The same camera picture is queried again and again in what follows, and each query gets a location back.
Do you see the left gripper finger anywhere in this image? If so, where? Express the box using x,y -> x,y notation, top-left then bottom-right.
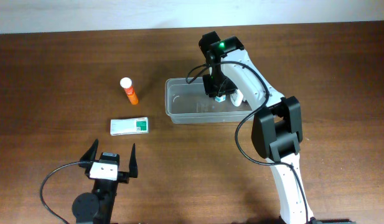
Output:
80,139 -> 99,162
129,144 -> 138,178

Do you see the small jar gold lid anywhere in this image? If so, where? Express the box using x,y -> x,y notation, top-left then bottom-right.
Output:
214,95 -> 226,103

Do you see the white spray bottle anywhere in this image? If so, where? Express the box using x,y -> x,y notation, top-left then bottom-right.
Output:
230,89 -> 244,107

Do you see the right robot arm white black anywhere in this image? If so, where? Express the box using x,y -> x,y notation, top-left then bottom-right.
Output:
199,32 -> 314,223

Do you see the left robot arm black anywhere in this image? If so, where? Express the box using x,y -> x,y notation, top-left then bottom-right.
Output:
72,139 -> 138,224

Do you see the clear plastic container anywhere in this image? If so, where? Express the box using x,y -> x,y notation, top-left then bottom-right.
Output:
165,78 -> 252,124

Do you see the white green medicine box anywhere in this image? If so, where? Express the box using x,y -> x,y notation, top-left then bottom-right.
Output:
110,117 -> 149,136

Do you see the orange tablet tube white cap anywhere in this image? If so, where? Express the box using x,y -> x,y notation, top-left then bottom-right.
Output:
120,77 -> 139,105

